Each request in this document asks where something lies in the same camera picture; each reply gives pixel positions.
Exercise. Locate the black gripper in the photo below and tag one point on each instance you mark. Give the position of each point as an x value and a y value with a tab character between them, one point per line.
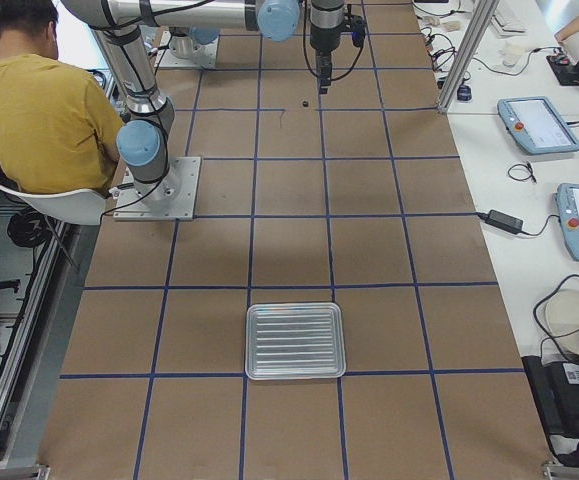
322	41

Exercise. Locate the ribbed metal tray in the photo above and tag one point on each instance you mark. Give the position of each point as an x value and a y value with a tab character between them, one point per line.
294	341

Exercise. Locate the white keyboard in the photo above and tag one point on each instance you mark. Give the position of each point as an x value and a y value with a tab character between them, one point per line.
505	21

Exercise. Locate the blue teach pendant far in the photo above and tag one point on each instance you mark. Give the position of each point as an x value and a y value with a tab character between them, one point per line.
536	126

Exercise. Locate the black power adapter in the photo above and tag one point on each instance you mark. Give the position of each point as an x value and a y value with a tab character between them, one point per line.
504	222

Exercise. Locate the person in yellow shirt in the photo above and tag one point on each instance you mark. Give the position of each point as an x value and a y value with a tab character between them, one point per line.
57	128

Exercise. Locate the white chair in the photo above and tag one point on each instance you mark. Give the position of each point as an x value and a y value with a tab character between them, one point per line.
78	207

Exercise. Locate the black device with label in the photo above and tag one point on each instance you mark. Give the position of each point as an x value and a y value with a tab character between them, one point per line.
555	390

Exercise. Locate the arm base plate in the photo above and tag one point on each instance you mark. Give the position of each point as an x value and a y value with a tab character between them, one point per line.
204	60
173	199

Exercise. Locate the aluminium frame post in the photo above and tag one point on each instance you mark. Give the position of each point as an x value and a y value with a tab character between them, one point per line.
481	16

